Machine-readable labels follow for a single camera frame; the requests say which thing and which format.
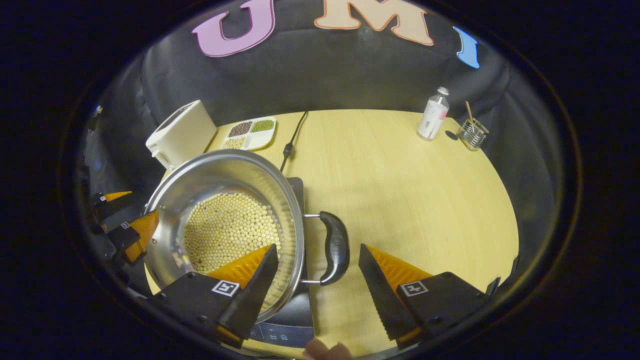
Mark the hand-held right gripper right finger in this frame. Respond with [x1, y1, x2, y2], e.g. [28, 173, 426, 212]
[358, 243, 501, 351]

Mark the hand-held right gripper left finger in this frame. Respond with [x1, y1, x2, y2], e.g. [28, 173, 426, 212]
[149, 243, 280, 350]

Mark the black induction cooktop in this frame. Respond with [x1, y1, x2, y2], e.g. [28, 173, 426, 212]
[240, 176, 317, 349]

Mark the pile of yellow soybeans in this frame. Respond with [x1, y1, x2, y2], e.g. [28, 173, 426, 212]
[182, 192, 283, 281]

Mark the stainless steel pot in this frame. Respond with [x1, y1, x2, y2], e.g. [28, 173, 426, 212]
[143, 148, 351, 323]

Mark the white toaster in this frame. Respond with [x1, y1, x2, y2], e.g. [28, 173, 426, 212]
[145, 99, 218, 171]

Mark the white divided bean dish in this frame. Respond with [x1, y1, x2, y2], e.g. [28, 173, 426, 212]
[220, 116, 277, 152]

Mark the clear plastic bottle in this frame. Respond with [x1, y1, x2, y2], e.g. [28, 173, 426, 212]
[417, 86, 450, 141]

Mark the black power cable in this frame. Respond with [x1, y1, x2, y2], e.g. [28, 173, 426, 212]
[279, 111, 309, 174]

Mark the wire mesh holder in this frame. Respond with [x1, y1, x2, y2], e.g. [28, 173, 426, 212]
[457, 117, 490, 151]

